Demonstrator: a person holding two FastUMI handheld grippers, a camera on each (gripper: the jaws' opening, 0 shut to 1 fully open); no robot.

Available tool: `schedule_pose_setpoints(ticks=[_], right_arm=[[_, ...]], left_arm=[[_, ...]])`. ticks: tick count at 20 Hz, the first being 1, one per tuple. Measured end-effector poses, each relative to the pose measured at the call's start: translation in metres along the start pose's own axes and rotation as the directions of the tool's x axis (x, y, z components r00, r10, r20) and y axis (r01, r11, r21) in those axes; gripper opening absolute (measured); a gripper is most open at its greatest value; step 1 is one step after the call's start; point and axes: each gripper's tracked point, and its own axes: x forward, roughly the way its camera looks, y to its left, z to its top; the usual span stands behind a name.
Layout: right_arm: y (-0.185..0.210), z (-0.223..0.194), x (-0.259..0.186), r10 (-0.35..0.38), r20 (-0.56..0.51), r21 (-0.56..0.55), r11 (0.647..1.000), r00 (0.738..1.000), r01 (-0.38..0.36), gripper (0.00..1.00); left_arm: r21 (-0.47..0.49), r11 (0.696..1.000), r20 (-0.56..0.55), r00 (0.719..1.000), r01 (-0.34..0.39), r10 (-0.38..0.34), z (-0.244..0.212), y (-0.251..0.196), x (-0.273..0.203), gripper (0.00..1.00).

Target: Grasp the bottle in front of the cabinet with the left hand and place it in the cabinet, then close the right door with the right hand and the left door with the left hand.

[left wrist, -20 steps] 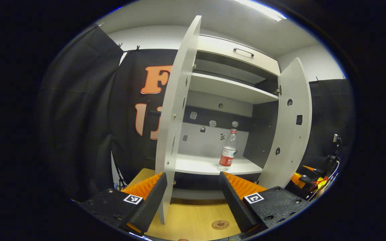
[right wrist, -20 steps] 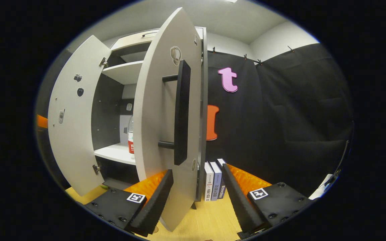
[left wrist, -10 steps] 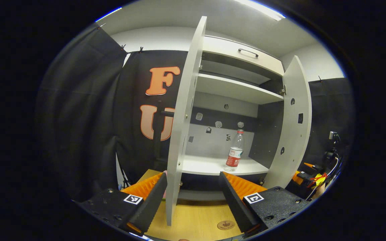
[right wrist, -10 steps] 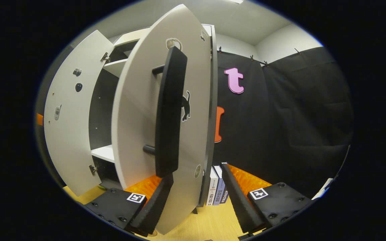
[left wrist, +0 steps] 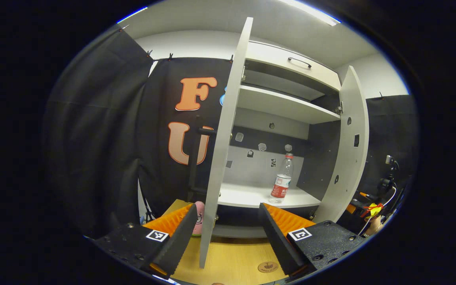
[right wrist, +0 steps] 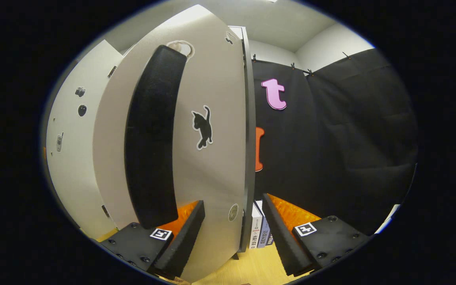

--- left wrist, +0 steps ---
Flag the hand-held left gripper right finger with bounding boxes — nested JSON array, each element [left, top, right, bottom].
[[258, 203, 367, 278]]

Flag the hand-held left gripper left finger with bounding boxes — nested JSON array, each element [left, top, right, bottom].
[[93, 204, 198, 277]]

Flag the clear plastic bottle red label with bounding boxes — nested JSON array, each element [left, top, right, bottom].
[[270, 153, 294, 204]]

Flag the round wooden coaster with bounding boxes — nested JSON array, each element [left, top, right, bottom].
[[257, 261, 279, 274]]

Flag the pink plush toy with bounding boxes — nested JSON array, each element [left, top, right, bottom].
[[192, 201, 206, 237]]

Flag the black tripod stand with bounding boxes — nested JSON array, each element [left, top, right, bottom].
[[188, 115, 217, 202]]

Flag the yellow and red object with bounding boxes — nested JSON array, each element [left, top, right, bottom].
[[365, 203, 384, 217]]

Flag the white cabinet door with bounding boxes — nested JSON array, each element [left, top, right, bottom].
[[311, 65, 370, 224], [199, 17, 254, 269]]

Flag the black backdrop cloth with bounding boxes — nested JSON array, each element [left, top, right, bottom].
[[42, 28, 234, 238], [359, 94, 418, 194]]

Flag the white cabinet with grey interior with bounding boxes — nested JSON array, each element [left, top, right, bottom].
[[212, 40, 343, 238]]

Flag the white cabinet drawer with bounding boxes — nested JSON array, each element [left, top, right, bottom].
[[246, 41, 341, 92]]

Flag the long ceiling light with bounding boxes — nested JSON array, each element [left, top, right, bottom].
[[279, 0, 341, 27]]

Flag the white cable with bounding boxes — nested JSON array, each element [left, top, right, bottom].
[[365, 186, 397, 235]]

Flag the black camera on stand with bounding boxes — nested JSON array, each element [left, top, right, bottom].
[[378, 176, 395, 194]]

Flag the black drawer handle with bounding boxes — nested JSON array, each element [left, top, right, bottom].
[[288, 57, 312, 68]]

